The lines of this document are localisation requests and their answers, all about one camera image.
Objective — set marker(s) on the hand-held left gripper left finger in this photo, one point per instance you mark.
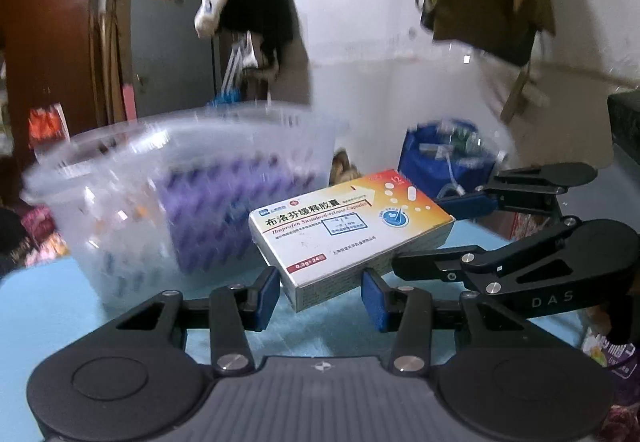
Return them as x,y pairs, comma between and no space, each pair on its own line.
265,299

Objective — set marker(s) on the purple packet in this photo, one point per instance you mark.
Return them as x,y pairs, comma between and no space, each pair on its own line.
617,362

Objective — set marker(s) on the orange shoes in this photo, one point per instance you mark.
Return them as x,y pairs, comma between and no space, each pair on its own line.
47,127

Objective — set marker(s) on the brown wooden wardrobe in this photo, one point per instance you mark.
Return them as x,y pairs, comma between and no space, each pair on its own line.
45,42

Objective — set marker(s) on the blue plastic bag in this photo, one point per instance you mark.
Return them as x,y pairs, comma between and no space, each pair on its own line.
225,97

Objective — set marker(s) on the clear plastic container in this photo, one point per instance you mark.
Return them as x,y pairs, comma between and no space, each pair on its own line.
100,202

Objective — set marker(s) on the pink door tag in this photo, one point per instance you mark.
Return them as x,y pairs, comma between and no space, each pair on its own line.
129,102

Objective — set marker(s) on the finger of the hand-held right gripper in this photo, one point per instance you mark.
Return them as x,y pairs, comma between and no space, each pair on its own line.
425,264
465,203

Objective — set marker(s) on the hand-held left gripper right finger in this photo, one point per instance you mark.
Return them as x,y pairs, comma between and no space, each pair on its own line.
376,304

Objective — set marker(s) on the white folding rack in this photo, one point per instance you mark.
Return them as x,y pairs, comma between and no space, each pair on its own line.
240,62

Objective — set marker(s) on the dark textured block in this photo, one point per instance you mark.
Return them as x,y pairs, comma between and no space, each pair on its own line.
625,127

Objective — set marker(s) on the purple tissue pack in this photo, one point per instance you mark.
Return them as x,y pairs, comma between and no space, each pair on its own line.
220,217

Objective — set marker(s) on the orange white medicine box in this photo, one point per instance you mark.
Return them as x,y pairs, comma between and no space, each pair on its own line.
345,232

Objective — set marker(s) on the blue shopping bag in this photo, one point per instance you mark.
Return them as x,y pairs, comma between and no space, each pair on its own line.
430,162

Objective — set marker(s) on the grey door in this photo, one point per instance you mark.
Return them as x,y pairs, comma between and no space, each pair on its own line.
165,42

